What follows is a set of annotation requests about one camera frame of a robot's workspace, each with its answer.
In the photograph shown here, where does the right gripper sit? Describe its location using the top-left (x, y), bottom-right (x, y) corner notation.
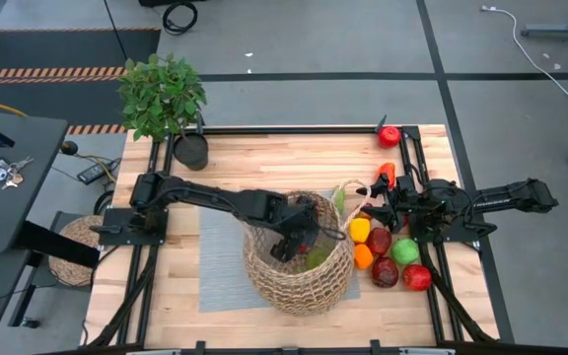
top-left (355, 173), bottom-right (418, 234)

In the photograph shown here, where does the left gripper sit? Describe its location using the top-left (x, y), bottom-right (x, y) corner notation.
top-left (269, 194), bottom-right (322, 263)

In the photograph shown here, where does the green pear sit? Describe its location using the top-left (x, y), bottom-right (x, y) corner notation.
top-left (306, 246), bottom-right (332, 270)

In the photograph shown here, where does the orange-red bell pepper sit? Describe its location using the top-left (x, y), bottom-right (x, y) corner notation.
top-left (377, 162), bottom-right (397, 188)

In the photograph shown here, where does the yellow bell pepper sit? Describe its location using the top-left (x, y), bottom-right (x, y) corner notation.
top-left (348, 217), bottom-right (372, 244)

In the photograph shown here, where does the dark red bell pepper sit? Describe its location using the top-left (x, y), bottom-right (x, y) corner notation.
top-left (366, 227), bottom-right (393, 256)

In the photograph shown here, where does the woven wicker basket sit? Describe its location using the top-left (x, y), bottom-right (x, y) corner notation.
top-left (242, 177), bottom-right (373, 318)

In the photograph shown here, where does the green apple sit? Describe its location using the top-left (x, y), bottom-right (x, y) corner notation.
top-left (390, 238), bottom-right (420, 266)

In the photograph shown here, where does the orange fruit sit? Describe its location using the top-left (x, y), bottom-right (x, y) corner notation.
top-left (353, 243), bottom-right (375, 270)

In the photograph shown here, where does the grey woven placemat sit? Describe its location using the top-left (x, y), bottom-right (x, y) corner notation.
top-left (197, 189), bottom-right (363, 314)

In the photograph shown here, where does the black plant pot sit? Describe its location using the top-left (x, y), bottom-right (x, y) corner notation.
top-left (173, 131), bottom-right (210, 173)

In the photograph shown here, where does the green leafy plant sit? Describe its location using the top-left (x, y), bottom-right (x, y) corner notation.
top-left (116, 52), bottom-right (209, 143)

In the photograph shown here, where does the black power adapter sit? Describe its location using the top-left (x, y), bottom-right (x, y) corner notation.
top-left (76, 160), bottom-right (117, 186)

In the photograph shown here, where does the round woven coaster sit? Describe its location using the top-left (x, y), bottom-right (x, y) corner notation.
top-left (47, 214), bottom-right (106, 288)

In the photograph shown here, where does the bunch of metal keys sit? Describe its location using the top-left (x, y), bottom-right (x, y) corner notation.
top-left (0, 156), bottom-right (35, 191)

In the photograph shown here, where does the dark grey desk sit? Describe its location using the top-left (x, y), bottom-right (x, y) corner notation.
top-left (0, 108), bottom-right (102, 270)

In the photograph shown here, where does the black hazard-striped floor mat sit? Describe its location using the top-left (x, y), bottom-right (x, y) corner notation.
top-left (0, 27), bottom-right (162, 135)

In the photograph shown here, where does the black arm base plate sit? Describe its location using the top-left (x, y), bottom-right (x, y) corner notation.
top-left (408, 216), bottom-right (498, 246)
top-left (90, 206), bottom-right (168, 247)

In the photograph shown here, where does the black aluminium table frame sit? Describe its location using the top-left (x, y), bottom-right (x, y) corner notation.
top-left (80, 124), bottom-right (501, 355)

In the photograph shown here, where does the white floor cable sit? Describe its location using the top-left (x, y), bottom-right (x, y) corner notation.
top-left (480, 4), bottom-right (568, 102)

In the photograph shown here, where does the grey table leg frame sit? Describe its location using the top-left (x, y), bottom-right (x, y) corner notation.
top-left (520, 0), bottom-right (568, 39)

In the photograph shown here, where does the coiled black cable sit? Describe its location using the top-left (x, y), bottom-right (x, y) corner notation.
top-left (162, 1), bottom-right (199, 36)

